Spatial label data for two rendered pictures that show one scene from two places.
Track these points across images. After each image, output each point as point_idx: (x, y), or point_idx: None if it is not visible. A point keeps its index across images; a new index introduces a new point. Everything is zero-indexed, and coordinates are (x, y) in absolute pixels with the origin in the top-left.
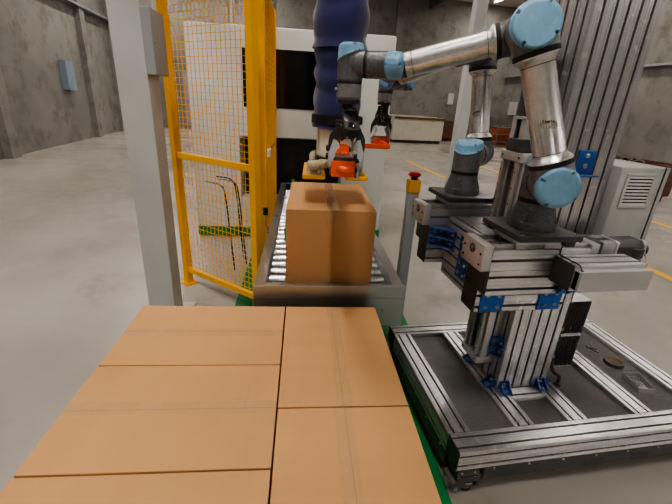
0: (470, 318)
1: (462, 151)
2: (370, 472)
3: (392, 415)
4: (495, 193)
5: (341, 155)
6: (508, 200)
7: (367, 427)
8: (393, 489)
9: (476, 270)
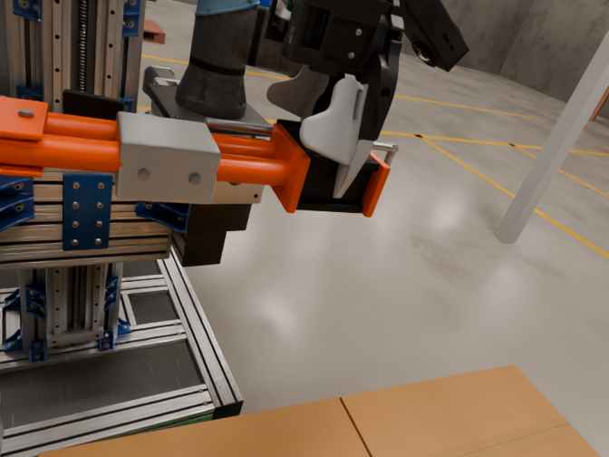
0: (60, 296)
1: None
2: (451, 436)
3: (365, 414)
4: (57, 59)
5: (154, 129)
6: (110, 69)
7: (400, 443)
8: (453, 414)
9: (220, 208)
